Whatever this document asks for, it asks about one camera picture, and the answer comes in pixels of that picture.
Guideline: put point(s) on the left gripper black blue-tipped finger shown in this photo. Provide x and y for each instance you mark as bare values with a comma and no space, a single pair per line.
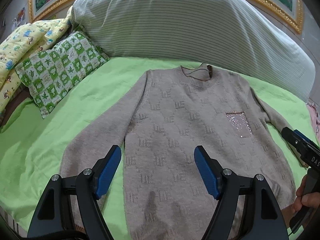
297,136

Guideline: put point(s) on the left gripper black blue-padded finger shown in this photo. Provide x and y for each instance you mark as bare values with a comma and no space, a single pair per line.
68,207
248,203

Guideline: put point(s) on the beige knitted sweater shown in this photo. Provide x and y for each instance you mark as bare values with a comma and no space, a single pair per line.
160,121

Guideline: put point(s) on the person's right hand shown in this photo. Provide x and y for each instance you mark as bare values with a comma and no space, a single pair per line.
309,200

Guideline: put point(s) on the pink cloth at bedside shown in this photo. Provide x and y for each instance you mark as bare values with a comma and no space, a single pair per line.
314,115

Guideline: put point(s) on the green bed sheet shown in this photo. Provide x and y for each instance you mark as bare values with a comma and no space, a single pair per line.
32,147

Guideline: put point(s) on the green white checkered pillow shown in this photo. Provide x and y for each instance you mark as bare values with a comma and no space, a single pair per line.
51,74

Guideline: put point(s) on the white striped large pillow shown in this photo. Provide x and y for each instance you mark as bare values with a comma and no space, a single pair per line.
230,34

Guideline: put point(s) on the yellow cartoon print quilt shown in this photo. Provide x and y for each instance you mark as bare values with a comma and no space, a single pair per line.
25,41

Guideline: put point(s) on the small wall stickers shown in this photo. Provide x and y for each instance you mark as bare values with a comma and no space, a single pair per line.
19,18

